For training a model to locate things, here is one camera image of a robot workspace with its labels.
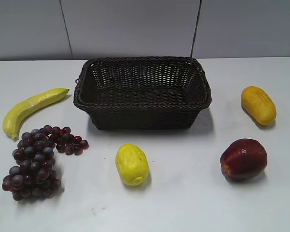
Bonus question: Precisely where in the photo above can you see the yellow banana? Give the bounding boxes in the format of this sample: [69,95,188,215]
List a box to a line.
[2,88,69,141]

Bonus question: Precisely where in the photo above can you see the black woven basket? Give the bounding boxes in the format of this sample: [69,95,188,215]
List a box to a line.
[73,57,212,131]

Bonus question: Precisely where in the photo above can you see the yellow lemon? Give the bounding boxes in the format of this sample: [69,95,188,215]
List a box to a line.
[116,144,149,186]

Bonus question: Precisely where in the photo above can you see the red apple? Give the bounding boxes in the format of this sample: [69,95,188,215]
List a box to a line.
[220,138,267,181]

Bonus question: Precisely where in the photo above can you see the orange mango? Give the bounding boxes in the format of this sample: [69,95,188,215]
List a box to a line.
[241,86,276,126]

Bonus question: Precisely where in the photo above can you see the purple grape bunch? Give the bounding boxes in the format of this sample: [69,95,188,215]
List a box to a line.
[1,125,89,201]

